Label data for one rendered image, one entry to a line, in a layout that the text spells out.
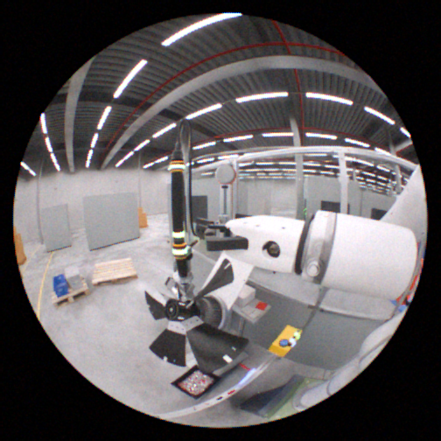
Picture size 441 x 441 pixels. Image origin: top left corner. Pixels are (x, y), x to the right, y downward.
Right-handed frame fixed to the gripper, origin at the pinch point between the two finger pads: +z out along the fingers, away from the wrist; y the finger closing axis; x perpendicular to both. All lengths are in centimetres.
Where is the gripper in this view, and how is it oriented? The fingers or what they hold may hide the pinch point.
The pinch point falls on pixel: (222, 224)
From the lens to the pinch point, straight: 25.3
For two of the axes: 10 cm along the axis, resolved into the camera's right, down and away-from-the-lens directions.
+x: 0.1, -9.8, -1.8
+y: 7.5, -1.1, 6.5
